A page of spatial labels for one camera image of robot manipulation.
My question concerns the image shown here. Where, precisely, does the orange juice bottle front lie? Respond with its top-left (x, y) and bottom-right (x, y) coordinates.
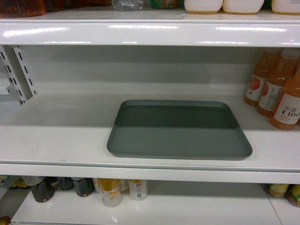
top-left (269, 68), bottom-right (300, 130)

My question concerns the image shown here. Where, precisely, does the orange juice bottle back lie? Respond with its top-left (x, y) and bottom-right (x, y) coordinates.
top-left (244, 48), bottom-right (281, 106)

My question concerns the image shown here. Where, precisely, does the white perforated shelf bracket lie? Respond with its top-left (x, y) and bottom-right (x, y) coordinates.
top-left (0, 45), bottom-right (37, 105)

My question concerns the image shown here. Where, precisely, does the orange juice bottle middle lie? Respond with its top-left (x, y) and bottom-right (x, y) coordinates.
top-left (256, 48), bottom-right (300, 117)

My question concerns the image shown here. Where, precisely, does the clear water bottle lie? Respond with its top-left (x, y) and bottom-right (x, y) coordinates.
top-left (112, 0), bottom-right (144, 11)

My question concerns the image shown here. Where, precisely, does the white metal store shelf unit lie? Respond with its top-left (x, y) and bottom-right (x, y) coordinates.
top-left (0, 7), bottom-right (300, 225)

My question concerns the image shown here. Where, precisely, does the cream white bottle right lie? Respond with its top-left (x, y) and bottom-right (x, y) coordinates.
top-left (271, 0), bottom-right (300, 15)

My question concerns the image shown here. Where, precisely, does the green yellow snack cup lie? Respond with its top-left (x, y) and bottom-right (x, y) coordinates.
top-left (262, 183), bottom-right (292, 198)

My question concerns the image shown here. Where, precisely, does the white labelled drink bottle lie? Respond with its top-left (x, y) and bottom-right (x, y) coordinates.
top-left (128, 180), bottom-right (148, 201)

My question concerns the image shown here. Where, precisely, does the dark cola bottle left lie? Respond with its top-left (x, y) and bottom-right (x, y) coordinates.
top-left (22, 176), bottom-right (54, 203)

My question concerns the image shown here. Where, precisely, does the cream white bottle middle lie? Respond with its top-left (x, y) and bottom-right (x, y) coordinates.
top-left (222, 0), bottom-right (264, 15)

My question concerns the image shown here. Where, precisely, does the dark cola bottle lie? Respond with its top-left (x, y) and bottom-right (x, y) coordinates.
top-left (71, 177), bottom-right (94, 197)
top-left (22, 176), bottom-right (54, 203)

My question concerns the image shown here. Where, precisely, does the orange juice bottle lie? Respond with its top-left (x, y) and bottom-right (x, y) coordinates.
top-left (269, 68), bottom-right (300, 130)
top-left (244, 48), bottom-right (281, 106)
top-left (256, 48), bottom-right (300, 117)

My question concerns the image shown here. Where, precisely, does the yellow white drink bottle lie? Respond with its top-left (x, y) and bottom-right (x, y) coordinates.
top-left (97, 178), bottom-right (121, 207)

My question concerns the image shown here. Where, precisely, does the cream white bottle left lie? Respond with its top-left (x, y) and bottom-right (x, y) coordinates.
top-left (184, 0), bottom-right (223, 14)

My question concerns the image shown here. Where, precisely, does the grey silver rectangular tray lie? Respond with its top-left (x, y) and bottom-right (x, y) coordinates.
top-left (107, 100), bottom-right (253, 160)

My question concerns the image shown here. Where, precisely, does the cream white bottle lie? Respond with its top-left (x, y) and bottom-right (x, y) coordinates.
top-left (271, 0), bottom-right (300, 15)
top-left (184, 0), bottom-right (223, 14)
top-left (222, 0), bottom-right (264, 15)

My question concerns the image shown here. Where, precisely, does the dark cola bottle right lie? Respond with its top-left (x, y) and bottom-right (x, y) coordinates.
top-left (71, 177), bottom-right (94, 197)

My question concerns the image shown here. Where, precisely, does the dark red drink bottle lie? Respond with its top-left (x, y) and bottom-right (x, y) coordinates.
top-left (0, 0), bottom-right (46, 18)

